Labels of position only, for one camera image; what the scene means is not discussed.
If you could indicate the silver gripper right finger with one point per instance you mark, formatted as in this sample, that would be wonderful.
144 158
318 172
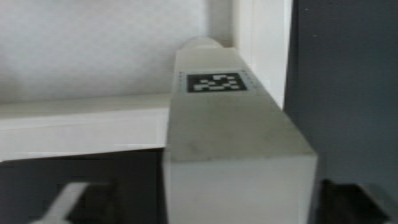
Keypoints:
347 207

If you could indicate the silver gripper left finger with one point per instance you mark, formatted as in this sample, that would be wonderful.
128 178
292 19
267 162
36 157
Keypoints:
84 205

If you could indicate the white desk top tray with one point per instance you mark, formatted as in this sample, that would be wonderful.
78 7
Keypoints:
85 66

